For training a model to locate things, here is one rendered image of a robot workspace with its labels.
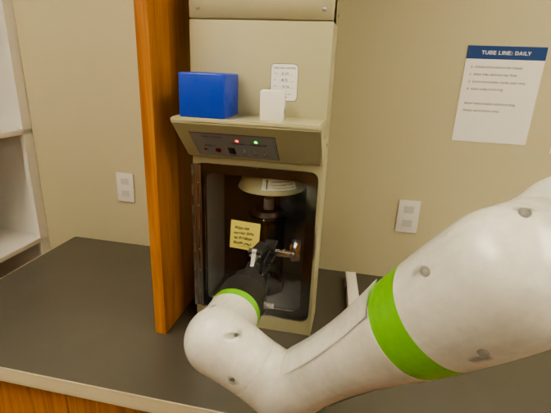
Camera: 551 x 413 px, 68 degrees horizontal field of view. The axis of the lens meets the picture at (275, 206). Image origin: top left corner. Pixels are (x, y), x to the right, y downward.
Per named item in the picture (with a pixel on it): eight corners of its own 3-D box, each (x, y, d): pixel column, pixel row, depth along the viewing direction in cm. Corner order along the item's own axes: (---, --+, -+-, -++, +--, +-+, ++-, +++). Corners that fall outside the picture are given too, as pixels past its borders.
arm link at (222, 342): (194, 317, 58) (159, 363, 62) (265, 369, 58) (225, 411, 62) (226, 272, 71) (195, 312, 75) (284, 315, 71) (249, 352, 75)
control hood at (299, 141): (191, 152, 100) (190, 111, 96) (324, 164, 94) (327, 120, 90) (170, 162, 89) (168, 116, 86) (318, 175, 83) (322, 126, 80)
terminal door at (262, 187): (198, 303, 113) (195, 161, 100) (307, 321, 107) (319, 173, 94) (198, 305, 112) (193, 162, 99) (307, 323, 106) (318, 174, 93)
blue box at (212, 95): (197, 111, 95) (196, 71, 92) (238, 115, 94) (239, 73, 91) (179, 116, 86) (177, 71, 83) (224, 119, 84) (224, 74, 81)
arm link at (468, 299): (660, 283, 32) (550, 163, 36) (620, 356, 24) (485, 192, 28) (478, 350, 45) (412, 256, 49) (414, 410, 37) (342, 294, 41)
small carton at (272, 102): (261, 117, 90) (262, 89, 88) (284, 118, 89) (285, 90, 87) (259, 120, 85) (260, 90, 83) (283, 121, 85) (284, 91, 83)
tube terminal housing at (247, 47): (225, 276, 138) (224, 29, 113) (321, 289, 132) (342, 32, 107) (196, 317, 115) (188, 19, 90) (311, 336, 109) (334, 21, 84)
